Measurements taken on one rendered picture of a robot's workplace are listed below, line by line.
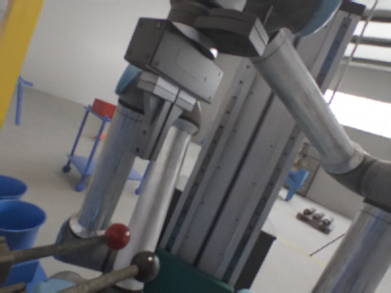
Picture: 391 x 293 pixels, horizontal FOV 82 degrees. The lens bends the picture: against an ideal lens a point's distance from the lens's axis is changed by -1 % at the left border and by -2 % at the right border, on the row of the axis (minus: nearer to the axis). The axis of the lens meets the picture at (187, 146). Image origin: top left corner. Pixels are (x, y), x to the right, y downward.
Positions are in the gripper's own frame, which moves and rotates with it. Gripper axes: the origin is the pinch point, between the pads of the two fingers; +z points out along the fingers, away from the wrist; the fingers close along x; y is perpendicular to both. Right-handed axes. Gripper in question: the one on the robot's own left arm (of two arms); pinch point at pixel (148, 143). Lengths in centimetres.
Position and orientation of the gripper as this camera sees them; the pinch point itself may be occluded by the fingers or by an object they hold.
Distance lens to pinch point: 30.6
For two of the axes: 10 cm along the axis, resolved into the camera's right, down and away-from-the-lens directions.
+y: -7.3, -3.7, 5.7
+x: -5.6, -1.5, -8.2
